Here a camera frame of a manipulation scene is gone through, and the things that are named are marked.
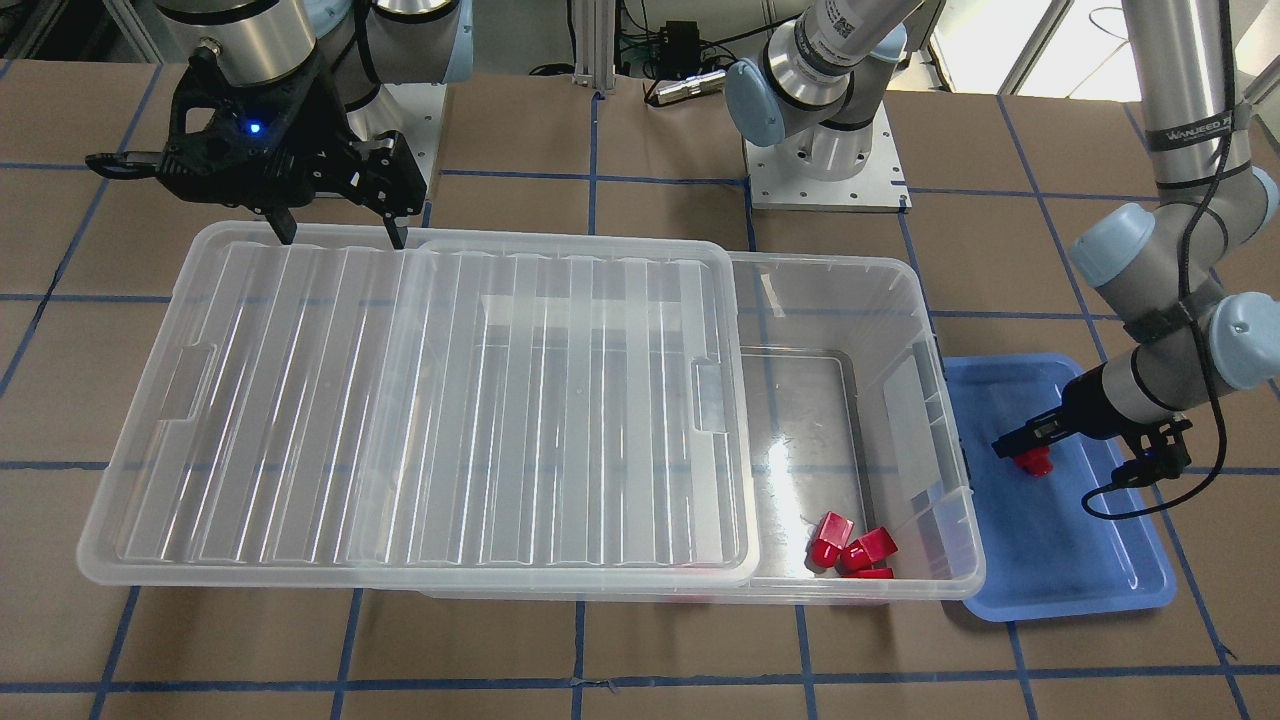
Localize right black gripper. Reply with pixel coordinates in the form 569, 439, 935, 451
84, 45, 428, 250

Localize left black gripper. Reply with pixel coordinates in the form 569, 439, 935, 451
992, 375, 1111, 457

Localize red block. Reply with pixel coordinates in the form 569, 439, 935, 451
1012, 446, 1053, 478

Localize clear plastic box lid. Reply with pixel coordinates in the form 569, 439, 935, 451
77, 222, 762, 598

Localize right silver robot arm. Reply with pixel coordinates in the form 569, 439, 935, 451
84, 1, 474, 250

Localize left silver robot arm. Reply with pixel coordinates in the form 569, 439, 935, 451
724, 1, 1277, 457

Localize clear plastic storage box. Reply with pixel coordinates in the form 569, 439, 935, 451
365, 236, 986, 603

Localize red blocks in box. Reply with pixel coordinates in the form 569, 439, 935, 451
806, 512, 899, 580

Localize blue plastic tray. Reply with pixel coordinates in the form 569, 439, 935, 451
943, 354, 1178, 623

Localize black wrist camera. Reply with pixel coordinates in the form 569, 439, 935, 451
1108, 415, 1193, 489

